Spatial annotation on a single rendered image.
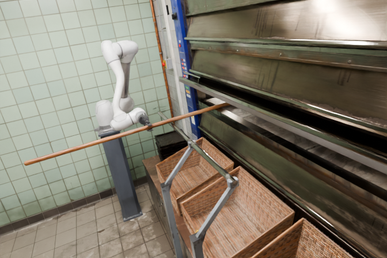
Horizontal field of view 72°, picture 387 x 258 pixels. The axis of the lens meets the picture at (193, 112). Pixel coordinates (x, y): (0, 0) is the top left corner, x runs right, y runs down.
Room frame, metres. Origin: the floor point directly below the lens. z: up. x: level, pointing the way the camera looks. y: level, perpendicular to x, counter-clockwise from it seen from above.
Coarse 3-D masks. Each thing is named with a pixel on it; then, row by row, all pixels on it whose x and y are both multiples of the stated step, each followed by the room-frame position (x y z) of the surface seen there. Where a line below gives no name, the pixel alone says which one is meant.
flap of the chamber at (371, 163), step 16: (192, 80) 2.10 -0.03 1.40; (208, 80) 2.09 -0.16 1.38; (240, 96) 1.50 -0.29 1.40; (256, 96) 1.49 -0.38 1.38; (256, 112) 1.18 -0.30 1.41; (288, 112) 1.15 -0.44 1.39; (304, 112) 1.15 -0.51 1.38; (288, 128) 0.98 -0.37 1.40; (320, 128) 0.92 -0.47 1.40; (336, 128) 0.92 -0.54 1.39; (352, 128) 0.92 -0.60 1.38; (320, 144) 0.82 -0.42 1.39; (368, 144) 0.77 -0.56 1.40; (384, 144) 0.76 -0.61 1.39; (368, 160) 0.66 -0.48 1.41
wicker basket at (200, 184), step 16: (208, 144) 2.06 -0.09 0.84; (176, 160) 2.10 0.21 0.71; (192, 160) 2.15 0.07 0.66; (224, 160) 1.79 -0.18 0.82; (160, 176) 1.93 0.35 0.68; (176, 176) 2.03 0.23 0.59; (192, 176) 2.00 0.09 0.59; (208, 176) 1.95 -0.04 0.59; (176, 192) 1.80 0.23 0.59; (192, 192) 1.57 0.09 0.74; (176, 208) 1.57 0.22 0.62
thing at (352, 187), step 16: (224, 112) 1.85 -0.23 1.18; (256, 128) 1.49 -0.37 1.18; (272, 144) 1.31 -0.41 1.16; (288, 144) 1.24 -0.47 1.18; (304, 160) 1.09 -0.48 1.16; (320, 160) 1.05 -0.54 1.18; (336, 176) 0.92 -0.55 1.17; (352, 176) 0.90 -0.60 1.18; (368, 192) 0.80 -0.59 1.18; (384, 192) 0.78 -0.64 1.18; (384, 208) 0.74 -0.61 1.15
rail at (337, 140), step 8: (184, 80) 2.07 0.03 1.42; (208, 88) 1.67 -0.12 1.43; (224, 96) 1.47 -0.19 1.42; (232, 96) 1.41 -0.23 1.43; (248, 104) 1.25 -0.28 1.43; (264, 112) 1.12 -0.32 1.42; (272, 112) 1.09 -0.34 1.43; (280, 120) 1.02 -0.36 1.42; (288, 120) 0.98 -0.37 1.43; (304, 128) 0.90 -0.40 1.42; (312, 128) 0.87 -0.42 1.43; (320, 136) 0.83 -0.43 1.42; (328, 136) 0.80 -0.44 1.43; (336, 144) 0.77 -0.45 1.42; (344, 144) 0.74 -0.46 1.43; (352, 144) 0.73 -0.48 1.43; (360, 152) 0.69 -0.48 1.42; (368, 152) 0.67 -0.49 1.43; (376, 160) 0.64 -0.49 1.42; (384, 160) 0.63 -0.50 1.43
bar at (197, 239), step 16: (160, 112) 2.10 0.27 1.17; (176, 128) 1.71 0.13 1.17; (192, 144) 1.43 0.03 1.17; (208, 160) 1.22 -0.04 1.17; (224, 176) 1.06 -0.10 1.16; (224, 192) 1.01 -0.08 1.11; (208, 224) 0.96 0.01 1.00; (176, 240) 1.37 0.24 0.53; (192, 240) 0.93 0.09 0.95; (176, 256) 1.39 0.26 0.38
